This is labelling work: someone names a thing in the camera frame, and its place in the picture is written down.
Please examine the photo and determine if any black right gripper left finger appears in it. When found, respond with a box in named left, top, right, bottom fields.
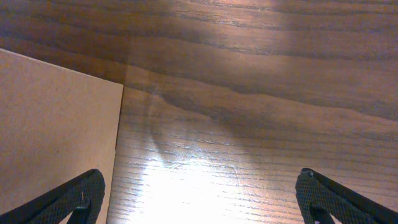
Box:
left=1, top=169, right=106, bottom=224

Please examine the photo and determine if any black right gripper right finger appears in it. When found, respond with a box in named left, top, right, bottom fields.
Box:
left=295, top=168, right=397, bottom=224

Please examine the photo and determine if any brown cardboard box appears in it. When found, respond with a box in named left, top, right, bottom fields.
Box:
left=1, top=50, right=123, bottom=223

